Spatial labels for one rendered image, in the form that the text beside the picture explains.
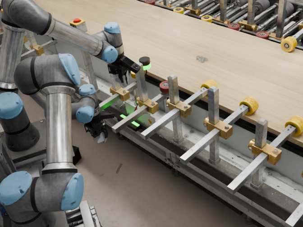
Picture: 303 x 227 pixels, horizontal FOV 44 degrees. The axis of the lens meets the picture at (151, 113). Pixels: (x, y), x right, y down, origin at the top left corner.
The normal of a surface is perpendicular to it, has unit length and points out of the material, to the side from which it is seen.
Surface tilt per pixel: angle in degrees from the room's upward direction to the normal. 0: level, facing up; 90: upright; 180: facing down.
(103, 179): 0
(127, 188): 0
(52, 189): 38
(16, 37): 87
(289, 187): 0
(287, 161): 90
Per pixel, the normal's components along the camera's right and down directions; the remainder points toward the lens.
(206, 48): -0.12, -0.77
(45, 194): -0.09, -0.14
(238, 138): -0.71, 0.51
